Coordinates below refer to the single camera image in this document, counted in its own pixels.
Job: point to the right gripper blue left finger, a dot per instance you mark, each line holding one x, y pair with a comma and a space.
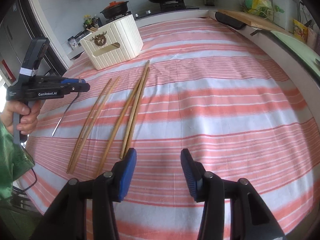
127, 168

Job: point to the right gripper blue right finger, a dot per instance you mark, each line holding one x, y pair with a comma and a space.
191, 174

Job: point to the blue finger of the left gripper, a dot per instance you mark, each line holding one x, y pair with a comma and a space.
67, 81

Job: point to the metal spoon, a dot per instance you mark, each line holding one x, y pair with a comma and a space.
62, 117

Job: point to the wooden chopstick six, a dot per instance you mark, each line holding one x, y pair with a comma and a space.
133, 110

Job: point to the wooden chopstick five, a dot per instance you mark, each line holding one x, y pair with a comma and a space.
116, 128

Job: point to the wooden chopstick four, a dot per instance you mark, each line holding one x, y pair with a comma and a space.
89, 124

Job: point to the wooden chopstick seven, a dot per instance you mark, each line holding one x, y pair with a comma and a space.
136, 113

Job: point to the green sleeve forearm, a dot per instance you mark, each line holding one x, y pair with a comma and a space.
15, 162

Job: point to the person's left hand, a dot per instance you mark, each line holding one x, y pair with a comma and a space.
28, 120

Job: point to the spice jar rack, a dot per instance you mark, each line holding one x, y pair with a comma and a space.
74, 41

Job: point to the grey double door refrigerator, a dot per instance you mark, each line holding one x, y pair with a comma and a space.
18, 28

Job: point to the sauce bottles group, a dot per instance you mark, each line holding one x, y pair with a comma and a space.
94, 22

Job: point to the cream ribbed utensil holder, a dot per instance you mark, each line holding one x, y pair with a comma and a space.
114, 43

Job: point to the pink white striped tablecloth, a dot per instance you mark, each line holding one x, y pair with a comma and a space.
209, 90

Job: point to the black casserole red lid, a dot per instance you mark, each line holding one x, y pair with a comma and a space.
115, 9

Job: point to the black gas cooktop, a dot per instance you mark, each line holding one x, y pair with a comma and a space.
161, 8

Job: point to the black tray under board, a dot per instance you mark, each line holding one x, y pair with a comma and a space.
229, 21

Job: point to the wooden cutting board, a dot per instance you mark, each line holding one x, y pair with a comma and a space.
253, 21

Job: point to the green cutting board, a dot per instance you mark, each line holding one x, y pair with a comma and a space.
305, 53

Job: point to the yellow utensil cup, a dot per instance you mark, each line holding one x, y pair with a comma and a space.
300, 31

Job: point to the plastic bag with sponges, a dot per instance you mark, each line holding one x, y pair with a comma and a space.
261, 8

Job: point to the white knife block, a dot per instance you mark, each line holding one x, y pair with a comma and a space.
284, 14

